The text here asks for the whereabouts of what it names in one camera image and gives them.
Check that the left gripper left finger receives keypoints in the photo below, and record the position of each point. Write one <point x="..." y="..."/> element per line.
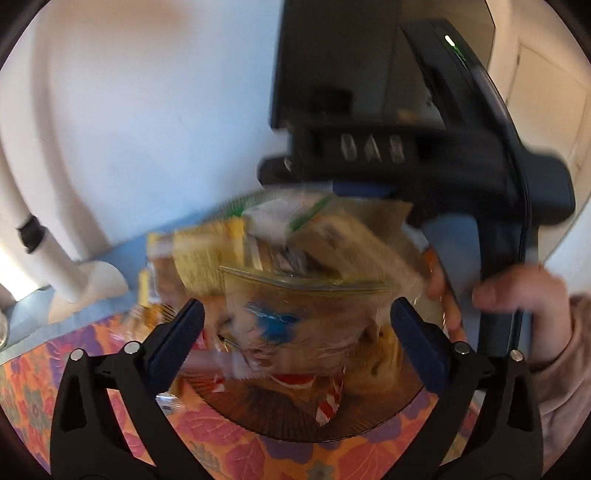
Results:
<point x="86" y="440"/>

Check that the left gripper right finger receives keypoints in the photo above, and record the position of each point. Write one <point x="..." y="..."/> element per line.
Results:
<point x="486" y="423"/>

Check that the brown bread packet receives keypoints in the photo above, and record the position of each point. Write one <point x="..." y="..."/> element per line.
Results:
<point x="364" y="241"/>

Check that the yellow barcode cake packet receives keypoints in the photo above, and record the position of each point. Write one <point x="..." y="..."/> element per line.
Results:
<point x="160" y="291"/>

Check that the green yellow snack packet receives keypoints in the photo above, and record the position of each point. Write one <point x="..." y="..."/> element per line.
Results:
<point x="276" y="219"/>

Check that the red white bread packet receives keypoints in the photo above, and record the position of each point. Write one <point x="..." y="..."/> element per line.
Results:
<point x="311" y="347"/>

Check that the yellow small snack packet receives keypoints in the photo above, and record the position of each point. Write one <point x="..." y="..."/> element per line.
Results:
<point x="199" y="252"/>

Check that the pink sleeve forearm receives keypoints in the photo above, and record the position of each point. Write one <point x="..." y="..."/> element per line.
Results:
<point x="563" y="390"/>

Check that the person's right hand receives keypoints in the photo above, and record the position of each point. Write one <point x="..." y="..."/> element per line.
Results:
<point x="529" y="288"/>

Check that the floral orange tablecloth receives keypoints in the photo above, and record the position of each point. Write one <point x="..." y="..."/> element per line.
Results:
<point x="29" y="385"/>

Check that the white floor lamp pole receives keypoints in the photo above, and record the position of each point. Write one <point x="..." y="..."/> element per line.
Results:
<point x="76" y="286"/>

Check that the ribbed glass bowl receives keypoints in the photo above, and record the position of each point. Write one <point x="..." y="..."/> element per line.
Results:
<point x="298" y="288"/>

